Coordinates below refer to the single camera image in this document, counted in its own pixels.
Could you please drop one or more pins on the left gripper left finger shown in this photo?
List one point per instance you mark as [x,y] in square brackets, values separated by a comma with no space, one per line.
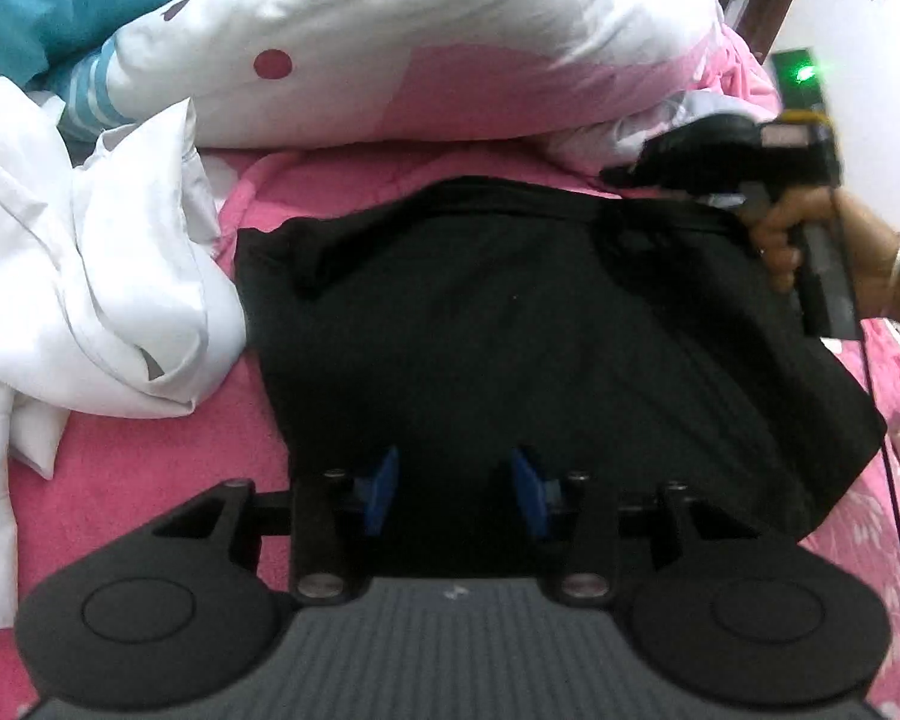
[337,516]

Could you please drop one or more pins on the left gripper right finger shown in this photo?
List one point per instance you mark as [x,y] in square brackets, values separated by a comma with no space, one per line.
[572,519]

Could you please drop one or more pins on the black garment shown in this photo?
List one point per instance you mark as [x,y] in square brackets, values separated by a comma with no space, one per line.
[637,341]

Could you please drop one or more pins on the person's right hand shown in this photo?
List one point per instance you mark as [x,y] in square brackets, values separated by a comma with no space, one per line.
[872,245]

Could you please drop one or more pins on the pink white blue duvet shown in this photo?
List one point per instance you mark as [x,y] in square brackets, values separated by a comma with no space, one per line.
[587,79]

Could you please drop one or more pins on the white shirt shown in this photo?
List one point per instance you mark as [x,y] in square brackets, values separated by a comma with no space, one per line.
[111,300]

